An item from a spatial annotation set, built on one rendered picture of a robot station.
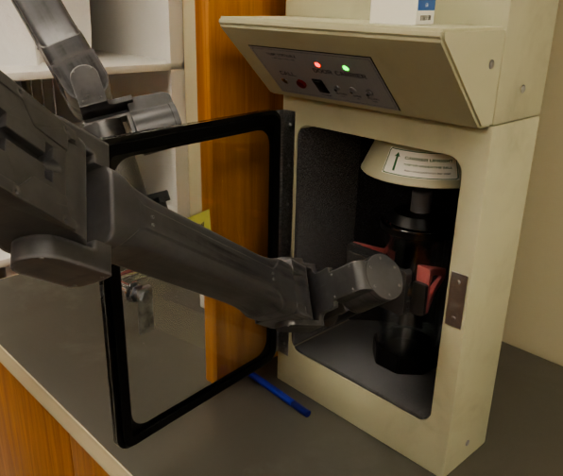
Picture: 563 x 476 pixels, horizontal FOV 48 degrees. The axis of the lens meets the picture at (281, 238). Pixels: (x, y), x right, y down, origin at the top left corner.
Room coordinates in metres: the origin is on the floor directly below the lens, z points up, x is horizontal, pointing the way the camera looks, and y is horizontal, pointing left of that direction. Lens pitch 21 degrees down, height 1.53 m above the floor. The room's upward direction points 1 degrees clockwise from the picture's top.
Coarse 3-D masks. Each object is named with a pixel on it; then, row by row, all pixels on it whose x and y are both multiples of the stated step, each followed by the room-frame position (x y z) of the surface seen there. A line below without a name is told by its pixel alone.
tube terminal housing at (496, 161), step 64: (320, 0) 0.84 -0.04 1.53; (448, 0) 0.71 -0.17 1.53; (512, 0) 0.66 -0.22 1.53; (512, 64) 0.68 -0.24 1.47; (384, 128) 0.76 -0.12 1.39; (448, 128) 0.70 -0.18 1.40; (512, 128) 0.69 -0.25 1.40; (512, 192) 0.71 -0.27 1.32; (512, 256) 0.73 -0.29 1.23; (320, 384) 0.82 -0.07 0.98; (448, 384) 0.67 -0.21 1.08; (448, 448) 0.66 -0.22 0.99
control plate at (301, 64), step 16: (256, 48) 0.80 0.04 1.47; (272, 48) 0.77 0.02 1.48; (272, 64) 0.80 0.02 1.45; (288, 64) 0.78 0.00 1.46; (304, 64) 0.76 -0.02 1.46; (336, 64) 0.71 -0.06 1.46; (352, 64) 0.69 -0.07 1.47; (368, 64) 0.68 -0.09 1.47; (288, 80) 0.81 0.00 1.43; (304, 80) 0.79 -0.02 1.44; (336, 80) 0.74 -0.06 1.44; (352, 80) 0.72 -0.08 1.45; (368, 80) 0.70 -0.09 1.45; (320, 96) 0.79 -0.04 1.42; (336, 96) 0.77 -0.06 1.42; (352, 96) 0.75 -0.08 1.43; (368, 96) 0.72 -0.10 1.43; (384, 96) 0.70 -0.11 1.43
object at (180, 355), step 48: (192, 144) 0.74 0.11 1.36; (240, 144) 0.81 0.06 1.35; (144, 192) 0.69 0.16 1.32; (192, 192) 0.74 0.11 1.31; (240, 192) 0.81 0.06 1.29; (240, 240) 0.81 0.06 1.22; (144, 336) 0.68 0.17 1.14; (192, 336) 0.74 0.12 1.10; (240, 336) 0.81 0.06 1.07; (144, 384) 0.67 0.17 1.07; (192, 384) 0.73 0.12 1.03
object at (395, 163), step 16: (384, 144) 0.80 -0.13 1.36; (400, 144) 0.78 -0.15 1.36; (368, 160) 0.82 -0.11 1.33; (384, 160) 0.79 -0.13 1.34; (400, 160) 0.77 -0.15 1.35; (416, 160) 0.76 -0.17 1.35; (432, 160) 0.76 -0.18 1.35; (448, 160) 0.76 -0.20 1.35; (384, 176) 0.77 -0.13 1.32; (400, 176) 0.76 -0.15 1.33; (416, 176) 0.75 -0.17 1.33; (432, 176) 0.75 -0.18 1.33; (448, 176) 0.75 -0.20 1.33
